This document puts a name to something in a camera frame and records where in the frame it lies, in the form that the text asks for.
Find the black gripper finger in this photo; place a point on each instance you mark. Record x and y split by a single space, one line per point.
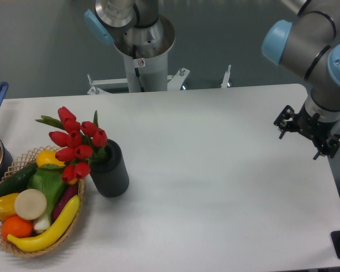
285 121
326 146

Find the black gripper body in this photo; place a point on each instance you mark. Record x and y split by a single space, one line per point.
312 123

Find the red tulip bouquet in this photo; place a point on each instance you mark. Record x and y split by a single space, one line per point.
82 143

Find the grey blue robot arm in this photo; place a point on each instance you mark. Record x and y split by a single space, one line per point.
304 47

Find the dark grey ribbed vase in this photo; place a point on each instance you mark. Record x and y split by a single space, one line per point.
110 176

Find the purple eggplant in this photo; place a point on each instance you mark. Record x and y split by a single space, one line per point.
71 191

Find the yellow squash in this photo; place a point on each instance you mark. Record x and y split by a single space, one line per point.
49 157

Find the green bok choy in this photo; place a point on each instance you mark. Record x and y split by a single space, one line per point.
48 180

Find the round beige disc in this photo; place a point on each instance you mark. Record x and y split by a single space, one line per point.
30 204

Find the green cucumber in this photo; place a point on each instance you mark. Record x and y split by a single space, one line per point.
18 181

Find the yellow banana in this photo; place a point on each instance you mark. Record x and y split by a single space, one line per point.
53 233

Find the orange fruit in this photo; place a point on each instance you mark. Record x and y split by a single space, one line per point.
17 227

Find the yellow bell pepper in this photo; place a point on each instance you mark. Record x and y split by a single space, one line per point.
7 206

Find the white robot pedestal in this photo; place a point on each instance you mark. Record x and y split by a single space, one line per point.
145 55

